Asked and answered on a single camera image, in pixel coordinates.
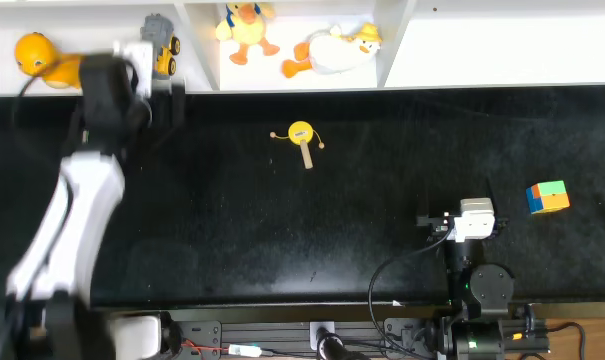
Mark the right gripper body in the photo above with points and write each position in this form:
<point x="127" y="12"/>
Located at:
<point x="432" y="224"/>

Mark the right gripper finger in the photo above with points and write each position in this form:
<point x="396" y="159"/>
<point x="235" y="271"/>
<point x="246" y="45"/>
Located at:
<point x="491" y="191"/>
<point x="424" y="205"/>

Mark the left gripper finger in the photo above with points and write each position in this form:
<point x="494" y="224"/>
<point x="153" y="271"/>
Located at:
<point x="178" y="102"/>

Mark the many-coloured puzzle cube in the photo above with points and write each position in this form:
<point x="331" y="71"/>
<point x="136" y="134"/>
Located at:
<point x="548" y="197"/>

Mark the grey and yellow toy truck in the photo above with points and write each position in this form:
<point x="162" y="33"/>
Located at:
<point x="158" y="47"/>

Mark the yellow rattle drum toy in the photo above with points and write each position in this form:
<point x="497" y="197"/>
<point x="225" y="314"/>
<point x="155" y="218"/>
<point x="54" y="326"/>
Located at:
<point x="300" y="133"/>

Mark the yellow rubber duck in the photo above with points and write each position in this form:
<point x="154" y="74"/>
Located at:
<point x="34" y="52"/>

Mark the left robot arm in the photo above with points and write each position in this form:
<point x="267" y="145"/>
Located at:
<point x="82" y="210"/>

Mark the yellow plush duck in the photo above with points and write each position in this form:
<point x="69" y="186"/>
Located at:
<point x="247" y="30"/>

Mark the white shelf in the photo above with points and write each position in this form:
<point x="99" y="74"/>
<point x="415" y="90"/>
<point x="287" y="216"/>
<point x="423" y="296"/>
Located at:
<point x="482" y="55"/>

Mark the white plush duck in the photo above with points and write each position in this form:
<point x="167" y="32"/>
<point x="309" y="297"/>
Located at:
<point x="337" y="52"/>

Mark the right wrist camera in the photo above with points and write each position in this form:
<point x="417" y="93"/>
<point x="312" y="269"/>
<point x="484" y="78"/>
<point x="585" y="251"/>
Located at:
<point x="474" y="220"/>

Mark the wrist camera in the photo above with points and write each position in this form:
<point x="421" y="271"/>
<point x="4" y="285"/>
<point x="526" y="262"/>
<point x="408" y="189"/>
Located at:
<point x="139" y="62"/>
<point x="474" y="220"/>

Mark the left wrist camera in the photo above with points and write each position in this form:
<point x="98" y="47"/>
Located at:
<point x="139" y="62"/>

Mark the mounting rail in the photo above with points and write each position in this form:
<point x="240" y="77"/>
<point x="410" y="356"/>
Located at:
<point x="282" y="340"/>

